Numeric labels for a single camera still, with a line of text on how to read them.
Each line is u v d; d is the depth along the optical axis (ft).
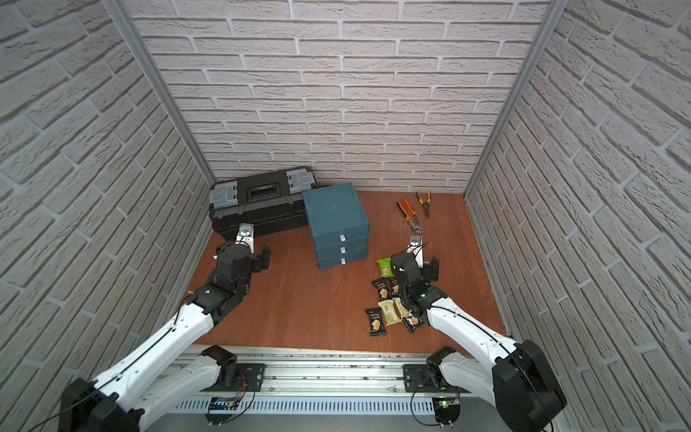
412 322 2.72
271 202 3.11
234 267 1.87
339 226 2.66
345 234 2.73
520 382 1.32
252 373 2.45
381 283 2.97
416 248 2.32
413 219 3.62
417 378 2.42
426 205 3.81
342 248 2.89
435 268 2.47
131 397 1.34
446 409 2.28
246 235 2.14
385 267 3.11
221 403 2.38
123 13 2.30
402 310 2.79
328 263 3.02
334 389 2.39
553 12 2.27
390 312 2.79
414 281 2.07
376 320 2.73
